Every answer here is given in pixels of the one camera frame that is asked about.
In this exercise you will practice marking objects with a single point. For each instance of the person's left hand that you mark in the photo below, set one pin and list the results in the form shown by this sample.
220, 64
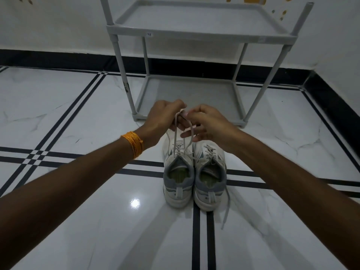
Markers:
157, 120

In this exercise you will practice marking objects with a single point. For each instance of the person's right hand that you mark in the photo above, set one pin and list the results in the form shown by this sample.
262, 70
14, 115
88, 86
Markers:
216, 129

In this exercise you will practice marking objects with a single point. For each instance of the person's right fingers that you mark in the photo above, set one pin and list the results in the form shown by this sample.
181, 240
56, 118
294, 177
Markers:
197, 116

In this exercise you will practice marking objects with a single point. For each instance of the person's left fingers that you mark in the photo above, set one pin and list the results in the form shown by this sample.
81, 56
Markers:
175, 105

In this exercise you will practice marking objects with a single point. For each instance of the person's right forearm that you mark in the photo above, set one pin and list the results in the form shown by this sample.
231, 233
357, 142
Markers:
295, 194

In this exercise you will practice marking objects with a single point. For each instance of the person's left forearm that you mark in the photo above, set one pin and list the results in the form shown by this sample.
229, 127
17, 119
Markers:
70, 191

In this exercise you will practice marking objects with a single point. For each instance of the orange thread wristband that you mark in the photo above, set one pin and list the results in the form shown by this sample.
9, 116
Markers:
133, 143

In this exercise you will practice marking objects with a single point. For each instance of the white grey sneaker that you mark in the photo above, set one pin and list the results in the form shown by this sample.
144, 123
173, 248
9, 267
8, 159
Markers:
209, 179
177, 177

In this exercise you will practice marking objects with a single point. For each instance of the grey plastic shoe rack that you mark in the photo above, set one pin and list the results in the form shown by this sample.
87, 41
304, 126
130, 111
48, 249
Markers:
197, 25

